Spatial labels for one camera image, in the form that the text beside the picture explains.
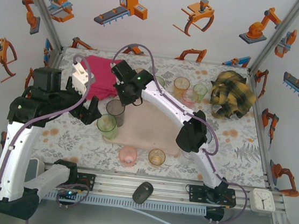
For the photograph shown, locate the grey glass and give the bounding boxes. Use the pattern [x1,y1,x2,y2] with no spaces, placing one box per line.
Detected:
[104,98,128,128]

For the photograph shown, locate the tall green glass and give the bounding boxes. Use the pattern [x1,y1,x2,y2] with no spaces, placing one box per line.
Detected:
[155,76,166,89]
[95,112,120,141]

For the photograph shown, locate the short orange glass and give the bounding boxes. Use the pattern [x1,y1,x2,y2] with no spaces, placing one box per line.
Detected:
[172,75,192,100]
[147,147,167,169]

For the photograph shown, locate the short green glass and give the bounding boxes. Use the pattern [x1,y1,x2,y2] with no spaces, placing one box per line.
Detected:
[191,82,209,104]

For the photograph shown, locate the clear glass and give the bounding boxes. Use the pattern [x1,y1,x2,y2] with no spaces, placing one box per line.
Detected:
[177,147,197,168]

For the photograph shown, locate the pink plastic tray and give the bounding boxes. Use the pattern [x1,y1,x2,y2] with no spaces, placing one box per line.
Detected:
[101,95,188,157]

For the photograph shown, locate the pink folded towel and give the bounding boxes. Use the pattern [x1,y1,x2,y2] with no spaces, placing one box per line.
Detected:
[75,53,124,104]

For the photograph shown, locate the floral tablecloth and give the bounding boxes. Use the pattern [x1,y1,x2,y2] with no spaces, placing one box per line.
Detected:
[29,43,283,190]

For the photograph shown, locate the pink glass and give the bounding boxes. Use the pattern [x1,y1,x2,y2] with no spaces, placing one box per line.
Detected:
[180,88,200,110]
[117,144,139,168]

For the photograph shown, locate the grey white tissue box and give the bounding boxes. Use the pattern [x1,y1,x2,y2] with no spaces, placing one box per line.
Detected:
[24,157,46,184]

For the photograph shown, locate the small circuit board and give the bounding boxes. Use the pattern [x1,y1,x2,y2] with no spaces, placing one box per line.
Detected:
[56,187,79,204]

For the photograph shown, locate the dark grey computer mouse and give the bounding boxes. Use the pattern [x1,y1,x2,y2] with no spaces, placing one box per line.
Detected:
[131,179,155,206]

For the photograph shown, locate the yellow plaid shirt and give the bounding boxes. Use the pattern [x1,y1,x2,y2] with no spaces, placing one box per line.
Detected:
[207,68,260,122]

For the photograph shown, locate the black adapter box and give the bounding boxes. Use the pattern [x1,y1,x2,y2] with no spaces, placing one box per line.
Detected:
[203,206,225,224]

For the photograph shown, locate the white square clock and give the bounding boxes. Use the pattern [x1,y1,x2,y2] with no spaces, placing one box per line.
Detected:
[247,187,278,215]

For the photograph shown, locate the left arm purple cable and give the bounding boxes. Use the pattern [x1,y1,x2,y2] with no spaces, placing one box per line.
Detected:
[0,46,105,224]

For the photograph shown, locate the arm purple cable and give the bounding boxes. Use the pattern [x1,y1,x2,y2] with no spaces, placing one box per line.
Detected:
[0,46,105,224]
[94,41,265,224]

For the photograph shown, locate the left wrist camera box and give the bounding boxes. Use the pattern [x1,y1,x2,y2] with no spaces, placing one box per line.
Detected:
[68,62,96,97]

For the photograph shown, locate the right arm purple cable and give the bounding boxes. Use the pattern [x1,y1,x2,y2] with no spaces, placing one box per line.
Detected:
[94,41,265,224]

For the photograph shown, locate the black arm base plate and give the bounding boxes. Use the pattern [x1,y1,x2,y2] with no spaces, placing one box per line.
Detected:
[187,183,238,209]
[46,169,97,192]

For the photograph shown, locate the aluminium table rail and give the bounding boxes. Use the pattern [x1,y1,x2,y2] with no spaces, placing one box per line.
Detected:
[0,157,289,218]

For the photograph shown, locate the white slotted cable duct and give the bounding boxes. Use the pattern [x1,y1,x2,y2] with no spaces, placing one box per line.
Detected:
[41,187,208,219]

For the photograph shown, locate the aluminium frame post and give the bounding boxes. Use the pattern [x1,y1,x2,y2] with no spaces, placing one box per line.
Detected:
[10,0,70,54]
[247,0,299,80]

